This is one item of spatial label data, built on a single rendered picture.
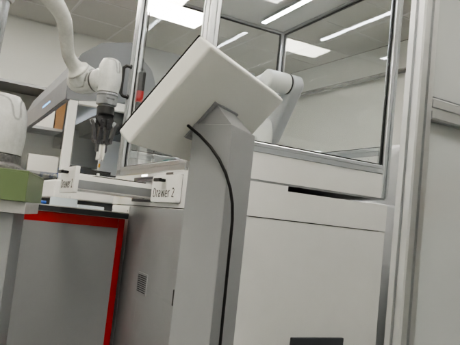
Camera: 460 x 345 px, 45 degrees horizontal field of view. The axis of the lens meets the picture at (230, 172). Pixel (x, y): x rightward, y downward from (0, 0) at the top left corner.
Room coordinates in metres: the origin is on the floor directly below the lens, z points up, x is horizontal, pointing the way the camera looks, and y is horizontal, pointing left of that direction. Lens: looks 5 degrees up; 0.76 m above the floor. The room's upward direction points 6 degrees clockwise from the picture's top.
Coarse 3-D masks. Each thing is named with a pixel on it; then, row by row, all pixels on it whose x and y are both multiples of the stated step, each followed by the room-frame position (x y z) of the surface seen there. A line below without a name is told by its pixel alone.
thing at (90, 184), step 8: (80, 176) 2.28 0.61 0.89; (88, 176) 2.29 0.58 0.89; (80, 184) 2.27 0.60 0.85; (88, 184) 2.29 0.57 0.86; (96, 184) 2.30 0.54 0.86; (104, 184) 2.32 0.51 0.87; (112, 184) 2.33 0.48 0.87; (120, 184) 2.35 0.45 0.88; (128, 184) 2.37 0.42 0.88; (136, 184) 2.38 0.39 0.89; (144, 184) 2.40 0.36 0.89; (96, 192) 2.43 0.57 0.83; (104, 192) 2.32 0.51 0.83; (112, 192) 2.34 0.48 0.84; (120, 192) 2.35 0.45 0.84; (128, 192) 2.37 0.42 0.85; (136, 192) 2.38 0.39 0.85; (144, 192) 2.40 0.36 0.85
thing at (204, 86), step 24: (192, 48) 1.29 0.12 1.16; (216, 48) 1.34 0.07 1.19; (168, 72) 1.32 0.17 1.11; (192, 72) 1.30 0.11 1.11; (216, 72) 1.37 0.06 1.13; (240, 72) 1.44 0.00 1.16; (168, 96) 1.32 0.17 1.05; (192, 96) 1.38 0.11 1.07; (216, 96) 1.45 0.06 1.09; (240, 96) 1.54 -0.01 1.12; (264, 96) 1.63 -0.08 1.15; (144, 120) 1.34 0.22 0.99; (168, 120) 1.39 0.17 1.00; (192, 120) 1.47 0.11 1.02; (216, 120) 1.47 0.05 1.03; (240, 120) 1.65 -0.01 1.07; (264, 120) 1.76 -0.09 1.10; (144, 144) 1.41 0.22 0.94; (168, 144) 1.48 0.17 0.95
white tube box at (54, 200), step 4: (52, 196) 2.60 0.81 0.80; (52, 200) 2.60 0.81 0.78; (56, 200) 2.60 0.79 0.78; (60, 200) 2.61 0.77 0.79; (64, 200) 2.61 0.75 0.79; (68, 200) 2.62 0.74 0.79; (72, 200) 2.62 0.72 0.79; (76, 200) 2.62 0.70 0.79; (52, 204) 2.60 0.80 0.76; (56, 204) 2.60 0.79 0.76; (60, 204) 2.61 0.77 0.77; (64, 204) 2.61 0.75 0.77; (68, 204) 2.62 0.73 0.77; (72, 204) 2.62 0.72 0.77; (76, 204) 2.63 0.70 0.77
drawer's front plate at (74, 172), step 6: (66, 168) 2.42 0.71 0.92; (72, 168) 2.31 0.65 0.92; (78, 168) 2.25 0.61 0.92; (66, 174) 2.40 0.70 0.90; (72, 174) 2.30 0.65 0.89; (78, 174) 2.25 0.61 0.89; (66, 180) 2.39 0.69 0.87; (78, 180) 2.25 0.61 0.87; (60, 186) 2.49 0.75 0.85; (66, 186) 2.37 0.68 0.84; (72, 186) 2.27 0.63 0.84; (66, 192) 2.38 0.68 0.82; (72, 192) 2.28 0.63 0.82
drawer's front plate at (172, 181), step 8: (160, 176) 2.29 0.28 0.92; (168, 176) 2.21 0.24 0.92; (176, 176) 2.13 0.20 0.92; (152, 184) 2.37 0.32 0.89; (160, 184) 2.28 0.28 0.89; (168, 184) 2.20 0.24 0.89; (176, 184) 2.13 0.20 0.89; (152, 192) 2.36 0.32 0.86; (160, 192) 2.27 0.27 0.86; (168, 192) 2.19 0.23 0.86; (176, 192) 2.12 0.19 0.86; (152, 200) 2.35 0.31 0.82; (160, 200) 2.26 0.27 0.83; (168, 200) 2.18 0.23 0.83; (176, 200) 2.11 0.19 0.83
